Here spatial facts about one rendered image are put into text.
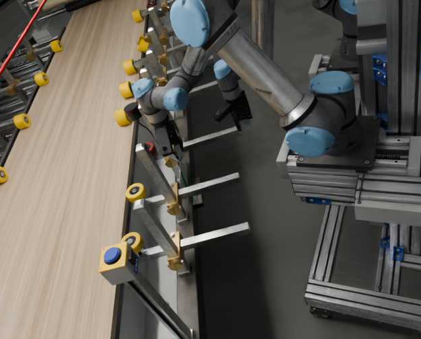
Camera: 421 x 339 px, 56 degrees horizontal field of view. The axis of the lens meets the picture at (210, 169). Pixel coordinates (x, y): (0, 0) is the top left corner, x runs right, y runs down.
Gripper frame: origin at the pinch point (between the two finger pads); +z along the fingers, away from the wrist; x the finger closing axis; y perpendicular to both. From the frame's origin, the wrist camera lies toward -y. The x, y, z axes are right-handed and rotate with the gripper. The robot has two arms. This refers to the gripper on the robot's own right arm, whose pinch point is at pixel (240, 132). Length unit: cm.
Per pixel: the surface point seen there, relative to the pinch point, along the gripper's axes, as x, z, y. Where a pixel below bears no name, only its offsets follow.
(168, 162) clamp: -8.6, -3.1, -33.1
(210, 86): 23.4, -13.2, -8.1
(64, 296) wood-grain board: -66, -7, -69
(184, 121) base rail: 40, 13, -30
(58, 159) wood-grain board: 13, -7, -89
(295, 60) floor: 180, 82, 53
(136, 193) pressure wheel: -27, -8, -45
